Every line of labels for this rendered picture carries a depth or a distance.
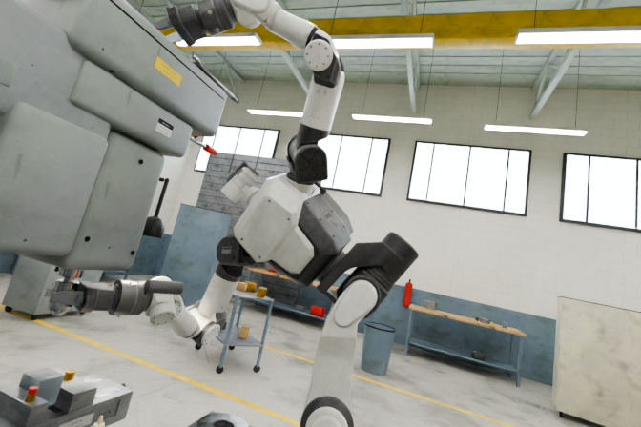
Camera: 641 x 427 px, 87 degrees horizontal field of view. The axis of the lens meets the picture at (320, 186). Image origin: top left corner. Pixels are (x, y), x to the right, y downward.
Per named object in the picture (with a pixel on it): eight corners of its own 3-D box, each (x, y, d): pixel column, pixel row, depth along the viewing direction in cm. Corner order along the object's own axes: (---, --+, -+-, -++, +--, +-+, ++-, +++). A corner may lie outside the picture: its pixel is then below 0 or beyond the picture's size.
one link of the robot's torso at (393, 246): (414, 256, 111) (373, 219, 114) (424, 255, 98) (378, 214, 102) (357, 322, 108) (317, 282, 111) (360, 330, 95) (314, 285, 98)
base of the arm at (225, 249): (250, 275, 125) (245, 247, 130) (276, 263, 120) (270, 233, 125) (217, 274, 113) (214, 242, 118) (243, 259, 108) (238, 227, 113)
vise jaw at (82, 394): (51, 384, 86) (57, 367, 86) (93, 404, 80) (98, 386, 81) (25, 391, 80) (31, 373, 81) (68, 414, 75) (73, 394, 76)
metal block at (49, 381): (38, 395, 79) (48, 367, 80) (55, 403, 76) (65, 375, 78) (12, 401, 74) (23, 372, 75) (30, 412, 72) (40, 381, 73)
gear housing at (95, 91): (122, 152, 104) (132, 121, 106) (186, 159, 96) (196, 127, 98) (-9, 97, 73) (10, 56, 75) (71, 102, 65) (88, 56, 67)
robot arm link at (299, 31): (277, 3, 87) (343, 37, 86) (288, 12, 97) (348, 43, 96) (261, 43, 91) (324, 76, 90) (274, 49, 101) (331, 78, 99)
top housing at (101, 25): (153, 133, 115) (167, 90, 118) (217, 140, 106) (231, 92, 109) (-15, 44, 71) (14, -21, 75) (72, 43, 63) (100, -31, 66)
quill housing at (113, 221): (79, 257, 94) (117, 148, 100) (136, 273, 87) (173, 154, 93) (-1, 252, 76) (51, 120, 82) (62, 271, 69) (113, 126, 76)
